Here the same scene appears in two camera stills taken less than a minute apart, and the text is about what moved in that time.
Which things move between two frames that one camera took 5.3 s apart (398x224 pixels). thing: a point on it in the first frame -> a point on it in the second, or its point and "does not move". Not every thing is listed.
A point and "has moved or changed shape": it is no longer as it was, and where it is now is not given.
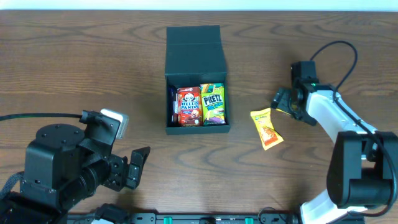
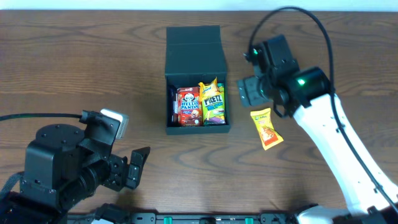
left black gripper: x=117 y=173 does not move
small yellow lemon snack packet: x=282 y=111 has moved or changed shape
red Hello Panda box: x=189 y=106 does not move
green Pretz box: x=212 y=103 does not move
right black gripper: x=292 y=101 -> x=249 y=91
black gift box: x=194 y=56 does not move
